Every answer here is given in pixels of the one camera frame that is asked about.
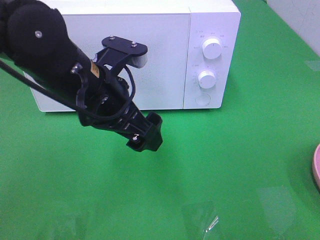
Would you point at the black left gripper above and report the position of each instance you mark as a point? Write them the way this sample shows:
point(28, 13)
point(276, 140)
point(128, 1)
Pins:
point(105, 97)

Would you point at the white microwave door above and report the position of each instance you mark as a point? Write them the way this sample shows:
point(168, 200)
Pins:
point(160, 84)

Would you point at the round door release button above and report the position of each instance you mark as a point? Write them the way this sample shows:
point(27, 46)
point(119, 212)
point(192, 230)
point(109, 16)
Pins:
point(203, 100)

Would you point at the pink plate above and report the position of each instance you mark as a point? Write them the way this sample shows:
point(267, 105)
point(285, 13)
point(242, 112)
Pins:
point(316, 166)

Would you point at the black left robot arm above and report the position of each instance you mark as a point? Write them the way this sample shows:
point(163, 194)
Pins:
point(34, 36)

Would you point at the white microwave oven body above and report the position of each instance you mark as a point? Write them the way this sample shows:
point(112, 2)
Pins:
point(217, 18)

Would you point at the green table mat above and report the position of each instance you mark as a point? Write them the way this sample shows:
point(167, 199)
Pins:
point(240, 172)

